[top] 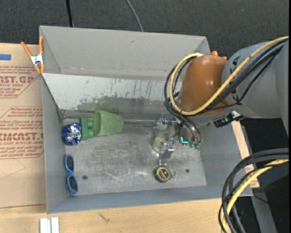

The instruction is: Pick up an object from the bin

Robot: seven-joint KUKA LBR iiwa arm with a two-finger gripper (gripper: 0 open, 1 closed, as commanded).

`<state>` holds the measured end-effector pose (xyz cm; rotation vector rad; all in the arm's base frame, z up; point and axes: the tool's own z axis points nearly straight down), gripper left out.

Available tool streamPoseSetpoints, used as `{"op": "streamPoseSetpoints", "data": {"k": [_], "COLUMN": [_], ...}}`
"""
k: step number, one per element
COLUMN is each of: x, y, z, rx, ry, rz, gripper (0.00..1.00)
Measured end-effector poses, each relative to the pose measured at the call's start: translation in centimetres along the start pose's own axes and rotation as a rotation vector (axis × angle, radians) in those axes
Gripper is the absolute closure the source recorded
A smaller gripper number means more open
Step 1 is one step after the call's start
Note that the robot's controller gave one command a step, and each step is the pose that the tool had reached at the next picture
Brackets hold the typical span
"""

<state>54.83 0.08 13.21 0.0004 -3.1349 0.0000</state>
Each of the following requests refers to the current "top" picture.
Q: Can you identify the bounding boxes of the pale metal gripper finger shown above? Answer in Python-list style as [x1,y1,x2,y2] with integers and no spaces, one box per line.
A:
[156,115,178,131]
[159,141,176,166]

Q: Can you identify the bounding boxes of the clear glass object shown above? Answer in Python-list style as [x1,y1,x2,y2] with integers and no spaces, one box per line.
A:
[151,128,168,154]

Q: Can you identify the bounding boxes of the black and yellow tape measure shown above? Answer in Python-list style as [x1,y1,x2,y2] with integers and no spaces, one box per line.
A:
[153,166,177,183]

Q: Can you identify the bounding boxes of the grey metal bin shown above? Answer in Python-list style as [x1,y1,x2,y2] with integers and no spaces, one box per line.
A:
[38,25,254,215]

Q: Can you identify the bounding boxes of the green plastic cup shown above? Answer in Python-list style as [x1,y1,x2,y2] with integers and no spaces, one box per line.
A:
[92,110,125,137]

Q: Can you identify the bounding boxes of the green toy building block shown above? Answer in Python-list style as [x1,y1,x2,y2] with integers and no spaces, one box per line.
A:
[79,117,96,141]

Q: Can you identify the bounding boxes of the blue globe ball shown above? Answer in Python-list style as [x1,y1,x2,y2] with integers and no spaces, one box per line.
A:
[61,122,82,146]

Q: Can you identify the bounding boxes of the blue sunglasses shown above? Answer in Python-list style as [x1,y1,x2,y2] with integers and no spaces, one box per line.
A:
[64,154,79,197]

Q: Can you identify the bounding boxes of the brown cardboard board red print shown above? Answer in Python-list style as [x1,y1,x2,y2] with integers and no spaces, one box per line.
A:
[0,42,47,210]

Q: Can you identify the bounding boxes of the black cylinder on white bracket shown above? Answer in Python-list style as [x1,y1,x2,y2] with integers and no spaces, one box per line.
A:
[213,110,242,128]

